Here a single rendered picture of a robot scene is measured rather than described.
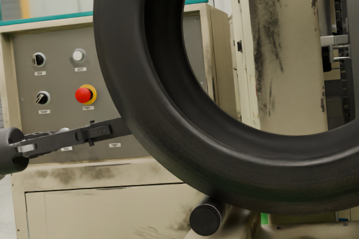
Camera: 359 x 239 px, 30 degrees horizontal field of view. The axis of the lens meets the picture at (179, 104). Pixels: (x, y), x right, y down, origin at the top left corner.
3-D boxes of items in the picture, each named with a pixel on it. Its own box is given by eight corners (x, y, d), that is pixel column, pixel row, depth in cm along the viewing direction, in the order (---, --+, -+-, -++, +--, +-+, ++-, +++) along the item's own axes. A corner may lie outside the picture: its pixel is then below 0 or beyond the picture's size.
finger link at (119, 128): (91, 123, 108) (89, 124, 107) (132, 114, 106) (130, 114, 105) (95, 141, 108) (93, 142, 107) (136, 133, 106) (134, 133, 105)
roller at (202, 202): (222, 165, 129) (246, 166, 128) (221, 188, 129) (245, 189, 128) (188, 204, 95) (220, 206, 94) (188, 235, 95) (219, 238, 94)
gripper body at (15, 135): (-19, 133, 107) (34, 121, 105) (5, 128, 115) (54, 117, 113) (-9, 179, 107) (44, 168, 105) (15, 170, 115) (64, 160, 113)
